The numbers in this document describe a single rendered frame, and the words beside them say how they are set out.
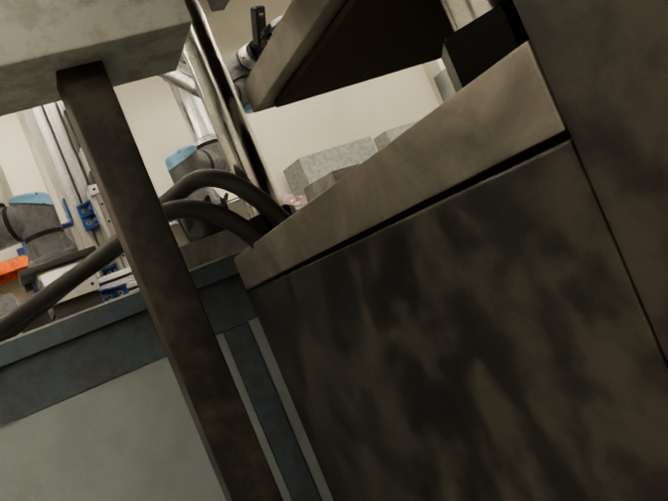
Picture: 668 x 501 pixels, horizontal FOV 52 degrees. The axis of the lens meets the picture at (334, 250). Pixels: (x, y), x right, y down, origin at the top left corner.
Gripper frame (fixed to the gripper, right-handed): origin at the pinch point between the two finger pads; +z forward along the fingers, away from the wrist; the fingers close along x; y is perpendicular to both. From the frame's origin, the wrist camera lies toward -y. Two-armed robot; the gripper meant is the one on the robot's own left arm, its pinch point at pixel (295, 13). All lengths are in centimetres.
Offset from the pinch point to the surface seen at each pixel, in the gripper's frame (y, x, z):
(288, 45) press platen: 32, 102, 61
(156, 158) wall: -60, -325, -441
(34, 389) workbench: 58, 126, 0
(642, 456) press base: 76, 139, 96
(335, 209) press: 54, 121, 69
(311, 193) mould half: 51, 50, 12
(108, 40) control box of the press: 22, 120, 49
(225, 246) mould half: 52, 82, 11
